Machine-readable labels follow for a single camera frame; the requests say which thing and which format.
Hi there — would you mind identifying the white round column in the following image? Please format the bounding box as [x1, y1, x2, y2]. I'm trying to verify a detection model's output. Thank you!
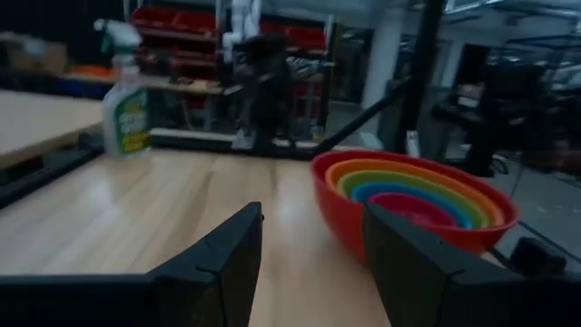
[361, 8, 407, 110]

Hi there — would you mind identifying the green bowl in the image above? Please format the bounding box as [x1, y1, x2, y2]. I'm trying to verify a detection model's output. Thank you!
[336, 170, 491, 228]

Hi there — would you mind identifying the light wood desk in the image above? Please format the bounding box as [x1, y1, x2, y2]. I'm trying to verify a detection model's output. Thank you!
[0, 89, 104, 169]

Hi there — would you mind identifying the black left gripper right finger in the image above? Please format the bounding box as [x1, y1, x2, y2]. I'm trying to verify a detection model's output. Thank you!
[361, 203, 581, 327]

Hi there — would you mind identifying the dark background workstation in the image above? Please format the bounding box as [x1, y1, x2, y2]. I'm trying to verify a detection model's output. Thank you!
[435, 43, 581, 178]

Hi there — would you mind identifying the blue bowl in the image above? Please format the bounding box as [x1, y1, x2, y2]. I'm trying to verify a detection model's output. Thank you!
[350, 181, 476, 228]

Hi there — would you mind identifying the brown cardboard box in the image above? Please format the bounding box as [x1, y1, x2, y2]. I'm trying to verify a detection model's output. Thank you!
[0, 34, 69, 76]

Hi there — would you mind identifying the shelf with red bins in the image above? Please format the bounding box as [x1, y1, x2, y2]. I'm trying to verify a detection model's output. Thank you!
[129, 4, 335, 128]

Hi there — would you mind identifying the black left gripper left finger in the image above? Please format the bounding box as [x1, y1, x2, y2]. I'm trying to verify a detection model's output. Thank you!
[0, 202, 264, 327]

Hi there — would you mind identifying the clear spray bottle green label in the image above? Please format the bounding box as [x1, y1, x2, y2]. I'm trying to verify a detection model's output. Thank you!
[94, 18, 152, 159]

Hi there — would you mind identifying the orange bowl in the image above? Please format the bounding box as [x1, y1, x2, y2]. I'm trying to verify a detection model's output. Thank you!
[324, 158, 506, 228]

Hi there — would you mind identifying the small pink bowl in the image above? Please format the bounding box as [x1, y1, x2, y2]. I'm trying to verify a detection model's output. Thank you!
[368, 192, 458, 228]

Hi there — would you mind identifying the small black block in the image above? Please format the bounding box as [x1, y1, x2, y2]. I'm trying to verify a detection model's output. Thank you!
[510, 235, 568, 276]

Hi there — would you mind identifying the large red bowl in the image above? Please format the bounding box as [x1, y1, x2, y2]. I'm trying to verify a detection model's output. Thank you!
[310, 149, 521, 264]

